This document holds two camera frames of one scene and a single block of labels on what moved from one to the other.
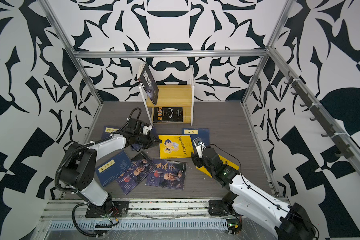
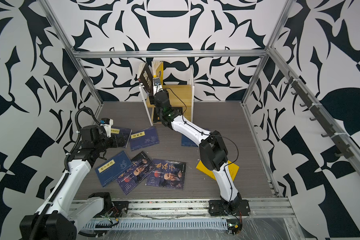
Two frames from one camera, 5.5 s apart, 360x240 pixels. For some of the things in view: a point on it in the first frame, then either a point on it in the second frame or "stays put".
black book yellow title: [167, 114] stays put
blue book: [109, 171] stays put
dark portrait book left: [142, 166] stays put
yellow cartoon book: [173, 146] to [157, 70]
